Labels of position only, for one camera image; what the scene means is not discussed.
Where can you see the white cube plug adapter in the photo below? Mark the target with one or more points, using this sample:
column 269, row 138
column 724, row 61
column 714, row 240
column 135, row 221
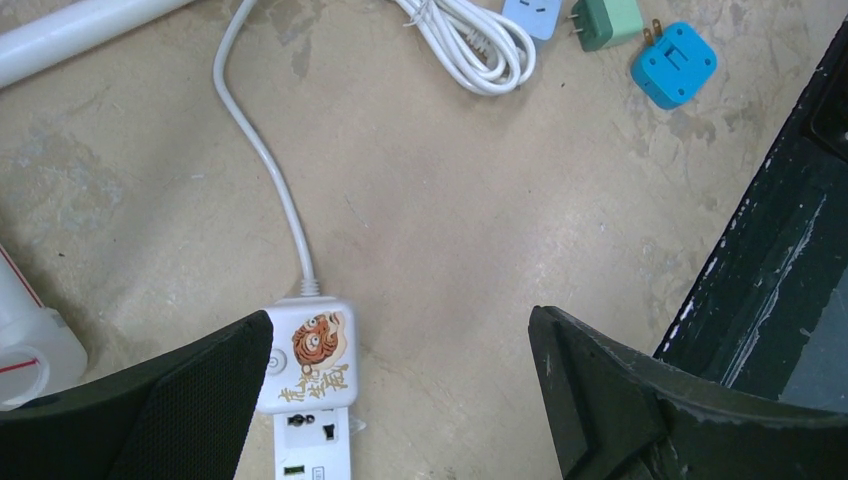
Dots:
column 313, row 363

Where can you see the white PVC pipe frame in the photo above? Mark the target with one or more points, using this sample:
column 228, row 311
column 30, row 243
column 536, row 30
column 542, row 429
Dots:
column 55, row 189

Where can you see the white USB power strip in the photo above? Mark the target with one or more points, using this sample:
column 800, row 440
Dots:
column 313, row 445

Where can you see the blue flat plug adapter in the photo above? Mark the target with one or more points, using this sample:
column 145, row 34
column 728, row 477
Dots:
column 674, row 65

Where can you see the green plug adapter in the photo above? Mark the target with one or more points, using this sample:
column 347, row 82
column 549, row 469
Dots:
column 601, row 24

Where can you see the light blue power strip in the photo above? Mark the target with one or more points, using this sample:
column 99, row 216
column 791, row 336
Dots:
column 538, row 18

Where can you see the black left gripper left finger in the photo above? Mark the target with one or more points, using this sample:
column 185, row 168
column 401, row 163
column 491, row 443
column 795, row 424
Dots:
column 182, row 415

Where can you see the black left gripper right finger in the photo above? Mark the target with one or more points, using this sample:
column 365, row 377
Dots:
column 616, row 413

